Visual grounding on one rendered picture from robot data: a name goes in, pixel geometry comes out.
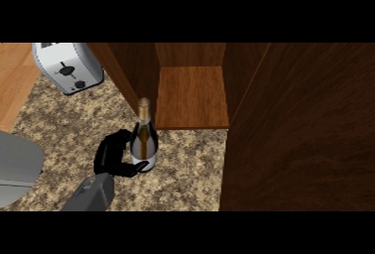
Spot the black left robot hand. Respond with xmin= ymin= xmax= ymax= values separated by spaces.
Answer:
xmin=93 ymin=128 xmax=151 ymax=179

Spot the dark wine bottle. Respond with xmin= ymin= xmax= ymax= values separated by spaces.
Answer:
xmin=129 ymin=96 xmax=160 ymax=174

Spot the brown wooden cabinet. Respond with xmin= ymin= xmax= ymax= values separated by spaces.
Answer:
xmin=87 ymin=43 xmax=273 ymax=131

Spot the dark brown wooden cabinet door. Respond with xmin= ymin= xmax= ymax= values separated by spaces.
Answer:
xmin=219 ymin=43 xmax=375 ymax=212

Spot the silver toaster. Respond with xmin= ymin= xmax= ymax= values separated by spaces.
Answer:
xmin=31 ymin=43 xmax=105 ymax=96

